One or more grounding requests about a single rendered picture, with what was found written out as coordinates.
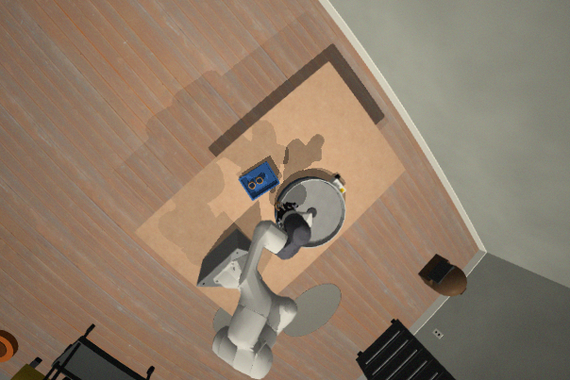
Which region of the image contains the blue shallow tray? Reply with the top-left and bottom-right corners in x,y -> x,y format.
239,161 -> 280,201

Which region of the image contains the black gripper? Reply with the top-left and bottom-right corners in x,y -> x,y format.
277,201 -> 298,225

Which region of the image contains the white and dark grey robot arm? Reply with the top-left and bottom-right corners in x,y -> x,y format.
212,210 -> 312,379

